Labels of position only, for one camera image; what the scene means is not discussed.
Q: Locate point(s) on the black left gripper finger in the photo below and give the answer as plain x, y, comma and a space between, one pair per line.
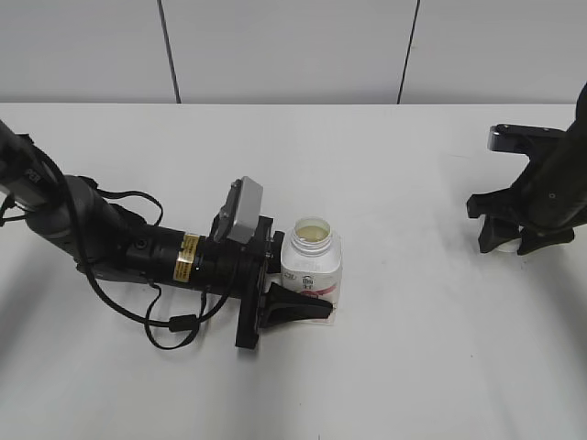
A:
283, 306
274, 264

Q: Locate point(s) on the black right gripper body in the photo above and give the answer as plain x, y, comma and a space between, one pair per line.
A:
504, 204

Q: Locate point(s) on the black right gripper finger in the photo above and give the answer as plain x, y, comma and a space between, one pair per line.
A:
532, 241
495, 232

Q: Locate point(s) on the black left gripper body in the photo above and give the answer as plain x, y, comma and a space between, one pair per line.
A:
233, 270

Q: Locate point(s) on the white round bottle cap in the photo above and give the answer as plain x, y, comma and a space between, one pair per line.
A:
510, 246

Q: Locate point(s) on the white strawberry yogurt bottle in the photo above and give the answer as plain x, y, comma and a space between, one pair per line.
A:
312, 263

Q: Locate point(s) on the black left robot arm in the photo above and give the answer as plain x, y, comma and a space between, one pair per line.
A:
110, 243

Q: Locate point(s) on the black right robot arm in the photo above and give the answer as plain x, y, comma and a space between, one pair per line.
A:
547, 201

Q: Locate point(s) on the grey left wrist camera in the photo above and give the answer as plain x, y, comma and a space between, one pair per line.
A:
239, 216

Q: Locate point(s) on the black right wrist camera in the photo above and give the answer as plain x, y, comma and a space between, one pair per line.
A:
532, 141

